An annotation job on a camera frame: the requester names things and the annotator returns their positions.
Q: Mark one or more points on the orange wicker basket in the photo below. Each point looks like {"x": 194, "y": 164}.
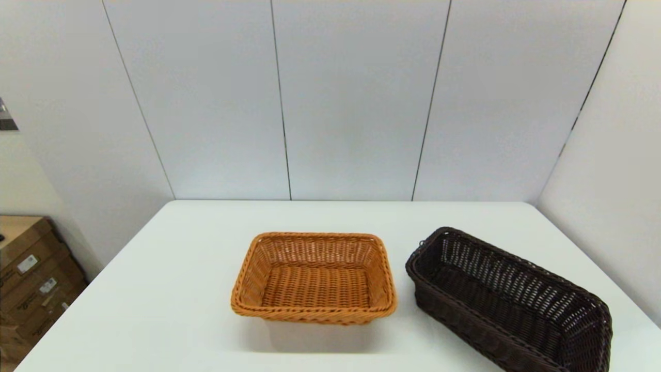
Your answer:
{"x": 315, "y": 284}

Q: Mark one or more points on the dark brown wicker basket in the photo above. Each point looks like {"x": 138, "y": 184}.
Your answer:
{"x": 496, "y": 299}

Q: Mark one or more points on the brown cardboard box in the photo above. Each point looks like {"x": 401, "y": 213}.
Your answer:
{"x": 20, "y": 230}
{"x": 40, "y": 258}
{"x": 13, "y": 346}
{"x": 46, "y": 316}
{"x": 59, "y": 281}

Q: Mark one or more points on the dark grey wall fixture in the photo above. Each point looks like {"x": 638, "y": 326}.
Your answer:
{"x": 6, "y": 121}

